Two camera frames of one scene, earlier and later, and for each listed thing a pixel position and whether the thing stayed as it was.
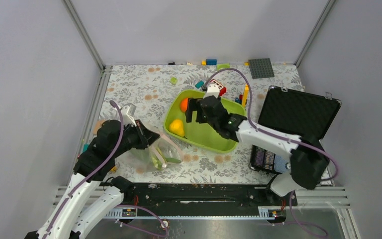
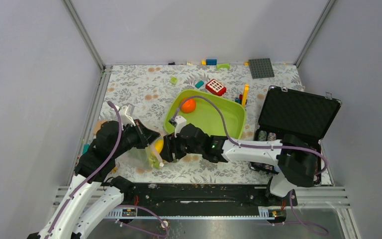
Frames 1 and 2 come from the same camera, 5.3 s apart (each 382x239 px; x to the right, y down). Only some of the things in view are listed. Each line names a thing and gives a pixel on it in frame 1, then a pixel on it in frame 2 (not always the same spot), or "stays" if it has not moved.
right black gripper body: [194, 105] → [181, 148]
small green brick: [173, 80] stays
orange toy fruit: [183, 104] stays
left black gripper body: [135, 136] stays
